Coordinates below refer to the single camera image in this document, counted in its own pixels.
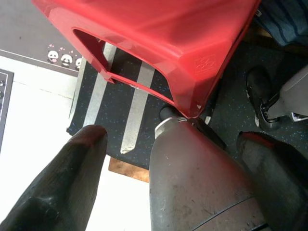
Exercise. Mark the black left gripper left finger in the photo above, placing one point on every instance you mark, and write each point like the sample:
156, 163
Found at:
60, 183

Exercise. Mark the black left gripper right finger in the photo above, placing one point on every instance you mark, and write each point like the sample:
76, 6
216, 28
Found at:
281, 183

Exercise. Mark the brown cardboard piece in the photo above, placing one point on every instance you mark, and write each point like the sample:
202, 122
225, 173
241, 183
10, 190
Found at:
130, 169

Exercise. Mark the grey robot right leg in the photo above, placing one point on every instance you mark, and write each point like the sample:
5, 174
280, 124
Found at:
288, 96

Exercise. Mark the grey robot leg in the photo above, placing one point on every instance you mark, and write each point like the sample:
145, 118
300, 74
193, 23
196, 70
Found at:
288, 96
192, 183

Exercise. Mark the grey robot left leg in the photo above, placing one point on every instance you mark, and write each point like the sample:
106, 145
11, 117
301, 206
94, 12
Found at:
192, 183

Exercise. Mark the dark speckled floor mat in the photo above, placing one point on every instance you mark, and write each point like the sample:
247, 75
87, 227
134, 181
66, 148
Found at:
115, 108

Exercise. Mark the grey tape strip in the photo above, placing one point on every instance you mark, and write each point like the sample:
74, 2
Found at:
97, 96
136, 115

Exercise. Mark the black patterned floor mat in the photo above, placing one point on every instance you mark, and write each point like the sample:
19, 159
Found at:
4, 106

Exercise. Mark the grey panda print doormat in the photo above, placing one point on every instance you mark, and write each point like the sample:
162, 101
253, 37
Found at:
26, 31

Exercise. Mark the blue striped cloth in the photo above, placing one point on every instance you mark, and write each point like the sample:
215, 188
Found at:
286, 21

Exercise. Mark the red plastic laundry basket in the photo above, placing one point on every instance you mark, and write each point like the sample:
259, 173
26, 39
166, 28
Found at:
163, 36

